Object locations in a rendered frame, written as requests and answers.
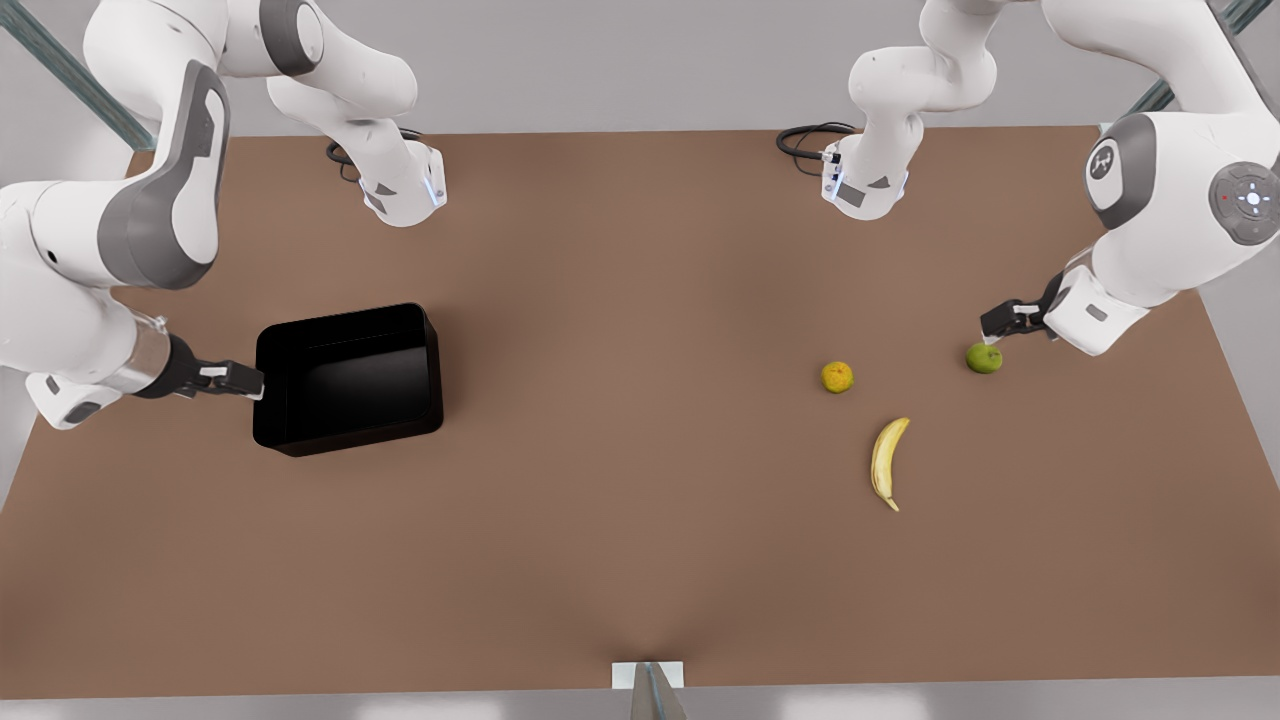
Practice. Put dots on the green apple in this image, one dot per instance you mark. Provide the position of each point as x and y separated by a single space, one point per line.
984 358

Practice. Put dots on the black storage box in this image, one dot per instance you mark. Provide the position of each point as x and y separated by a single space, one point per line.
345 378

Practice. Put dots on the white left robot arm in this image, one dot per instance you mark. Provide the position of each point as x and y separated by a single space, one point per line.
1170 200

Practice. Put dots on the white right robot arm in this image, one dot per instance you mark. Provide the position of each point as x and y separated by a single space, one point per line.
150 220

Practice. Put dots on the yellow-green orange fruit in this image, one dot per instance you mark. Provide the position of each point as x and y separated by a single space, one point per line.
837 377

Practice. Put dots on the yellow banana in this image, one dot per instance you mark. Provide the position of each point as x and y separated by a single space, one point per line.
887 460

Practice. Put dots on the silver frame post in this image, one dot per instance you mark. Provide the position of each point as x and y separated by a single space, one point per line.
1195 55
652 690
75 75

